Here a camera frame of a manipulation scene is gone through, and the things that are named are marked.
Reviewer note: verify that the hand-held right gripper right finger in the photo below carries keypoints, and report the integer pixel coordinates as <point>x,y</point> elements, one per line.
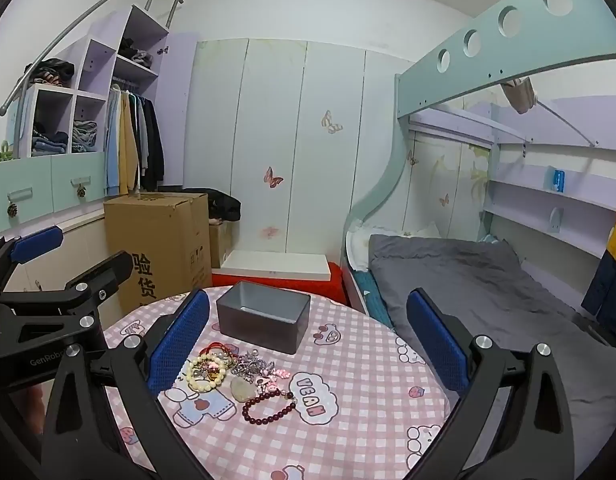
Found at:
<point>437,342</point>

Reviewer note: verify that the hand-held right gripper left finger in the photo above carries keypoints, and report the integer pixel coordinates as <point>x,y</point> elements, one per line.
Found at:
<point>180,342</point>

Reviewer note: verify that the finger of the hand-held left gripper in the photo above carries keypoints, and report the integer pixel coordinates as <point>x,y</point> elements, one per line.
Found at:
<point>38,242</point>
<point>105,270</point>

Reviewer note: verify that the beige stone pendant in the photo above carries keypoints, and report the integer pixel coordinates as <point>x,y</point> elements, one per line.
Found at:
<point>243,391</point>

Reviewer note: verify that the grey metal tin box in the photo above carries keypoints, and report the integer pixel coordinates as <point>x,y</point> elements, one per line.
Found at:
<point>288,332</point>

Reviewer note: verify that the person's left hand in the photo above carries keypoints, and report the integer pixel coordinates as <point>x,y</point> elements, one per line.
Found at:
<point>32,407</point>

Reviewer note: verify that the large cardboard box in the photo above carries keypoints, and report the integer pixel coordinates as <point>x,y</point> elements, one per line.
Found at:
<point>158,240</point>

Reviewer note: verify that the pale green drawer cabinet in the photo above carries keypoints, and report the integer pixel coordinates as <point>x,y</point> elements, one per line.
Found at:
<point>43,180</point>

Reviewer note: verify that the grey blanket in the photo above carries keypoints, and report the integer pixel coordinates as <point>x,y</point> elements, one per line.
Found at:
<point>462,280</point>

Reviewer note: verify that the teal bed sheet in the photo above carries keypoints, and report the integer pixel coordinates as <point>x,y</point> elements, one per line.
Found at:
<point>375,297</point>

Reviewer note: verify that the pink checked tablecloth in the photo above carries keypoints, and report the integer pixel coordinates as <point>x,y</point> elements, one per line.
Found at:
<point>358,390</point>

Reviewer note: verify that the folded jeans pile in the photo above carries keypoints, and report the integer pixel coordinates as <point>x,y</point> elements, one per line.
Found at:
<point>48,142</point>

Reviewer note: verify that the small cardboard box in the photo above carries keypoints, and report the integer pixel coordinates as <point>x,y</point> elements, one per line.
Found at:
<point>218,245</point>

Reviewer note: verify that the folded grey clothes pile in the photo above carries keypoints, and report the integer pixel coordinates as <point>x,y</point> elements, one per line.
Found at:
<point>84,135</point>

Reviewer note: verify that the red cloth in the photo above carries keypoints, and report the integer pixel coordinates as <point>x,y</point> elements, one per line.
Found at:
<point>334,286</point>

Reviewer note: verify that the light blue hanging shirt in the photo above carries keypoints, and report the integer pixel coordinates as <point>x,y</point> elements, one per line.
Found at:
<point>113,150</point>

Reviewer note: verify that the yellow hanging garment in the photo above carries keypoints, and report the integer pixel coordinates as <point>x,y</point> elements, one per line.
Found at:
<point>129,150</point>

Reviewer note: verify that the white pillow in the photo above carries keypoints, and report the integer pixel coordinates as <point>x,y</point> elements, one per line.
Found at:
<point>358,250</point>

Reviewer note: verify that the white board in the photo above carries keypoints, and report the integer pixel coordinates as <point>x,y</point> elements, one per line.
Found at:
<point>278,265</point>

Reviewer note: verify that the dark hanging clothes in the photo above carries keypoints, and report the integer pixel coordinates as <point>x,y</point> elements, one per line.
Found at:
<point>152,145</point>

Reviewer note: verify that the black bag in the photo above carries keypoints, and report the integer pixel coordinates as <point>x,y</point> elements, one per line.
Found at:
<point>225,205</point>

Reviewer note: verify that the pale pink butterfly sticker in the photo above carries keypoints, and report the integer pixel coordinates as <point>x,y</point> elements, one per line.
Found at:
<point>270,232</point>

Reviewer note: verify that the white shelf hook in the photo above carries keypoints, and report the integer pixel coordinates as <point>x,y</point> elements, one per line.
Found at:
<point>555,220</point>

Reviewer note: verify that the black and pink clothes pile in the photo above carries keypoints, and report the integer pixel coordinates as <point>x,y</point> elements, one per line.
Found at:
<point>55,70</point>

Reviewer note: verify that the yellow and navy jacket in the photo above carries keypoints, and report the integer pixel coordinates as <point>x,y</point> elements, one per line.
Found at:
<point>607,280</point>

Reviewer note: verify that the purple cubby shelf unit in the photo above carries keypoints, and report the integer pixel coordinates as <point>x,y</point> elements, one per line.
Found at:
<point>105,60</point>

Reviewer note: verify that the small blue box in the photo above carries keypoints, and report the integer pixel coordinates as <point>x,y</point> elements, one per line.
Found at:
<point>555,180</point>

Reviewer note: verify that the dark clothes pile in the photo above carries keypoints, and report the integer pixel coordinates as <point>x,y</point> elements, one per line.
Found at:
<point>135,52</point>

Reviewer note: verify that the grey metal handrail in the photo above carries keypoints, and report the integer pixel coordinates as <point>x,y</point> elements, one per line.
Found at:
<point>88,17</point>

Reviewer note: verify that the white wardrobe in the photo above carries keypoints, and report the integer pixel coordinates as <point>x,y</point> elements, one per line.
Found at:
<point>288,110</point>

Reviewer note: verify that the thin metal rod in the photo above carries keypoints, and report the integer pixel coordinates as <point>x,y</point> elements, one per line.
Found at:
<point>565,124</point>

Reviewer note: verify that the beige hanging bag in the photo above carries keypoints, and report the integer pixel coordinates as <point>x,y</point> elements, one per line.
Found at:
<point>520,96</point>

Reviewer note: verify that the purple wall shelves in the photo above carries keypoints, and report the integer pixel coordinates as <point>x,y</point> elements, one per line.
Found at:
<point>547,200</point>

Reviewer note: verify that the pale green bunk bed frame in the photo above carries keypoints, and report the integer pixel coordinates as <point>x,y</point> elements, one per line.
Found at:
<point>487,60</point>

